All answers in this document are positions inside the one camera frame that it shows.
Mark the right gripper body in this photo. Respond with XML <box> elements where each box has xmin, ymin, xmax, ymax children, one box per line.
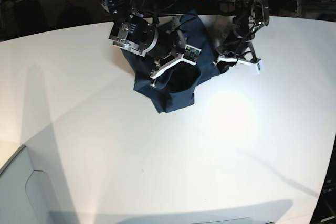
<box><xmin>109</xmin><ymin>14</ymin><xmax>192</xmax><ymax>87</ymax></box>

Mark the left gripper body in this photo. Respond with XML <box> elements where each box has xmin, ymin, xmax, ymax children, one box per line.
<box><xmin>213</xmin><ymin>24</ymin><xmax>261</xmax><ymax>67</ymax></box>

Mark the dark blue T-shirt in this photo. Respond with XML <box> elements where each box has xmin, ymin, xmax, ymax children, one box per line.
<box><xmin>122</xmin><ymin>11</ymin><xmax>220</xmax><ymax>113</ymax></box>

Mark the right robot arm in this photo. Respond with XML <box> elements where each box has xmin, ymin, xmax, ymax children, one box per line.
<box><xmin>102</xmin><ymin>0</ymin><xmax>198</xmax><ymax>87</ymax></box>

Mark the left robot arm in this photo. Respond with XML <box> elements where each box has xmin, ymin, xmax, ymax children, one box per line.
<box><xmin>213</xmin><ymin>0</ymin><xmax>269</xmax><ymax>71</ymax></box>

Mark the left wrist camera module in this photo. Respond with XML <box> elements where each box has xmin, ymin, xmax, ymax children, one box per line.
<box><xmin>248</xmin><ymin>60</ymin><xmax>264</xmax><ymax>75</ymax></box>

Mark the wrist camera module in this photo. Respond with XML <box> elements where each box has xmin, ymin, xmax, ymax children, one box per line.
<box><xmin>183</xmin><ymin>44</ymin><xmax>202</xmax><ymax>66</ymax></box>
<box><xmin>248</xmin><ymin>60</ymin><xmax>264</xmax><ymax>75</ymax></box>

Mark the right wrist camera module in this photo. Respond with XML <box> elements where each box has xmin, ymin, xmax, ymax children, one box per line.
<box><xmin>183</xmin><ymin>44</ymin><xmax>202</xmax><ymax>66</ymax></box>

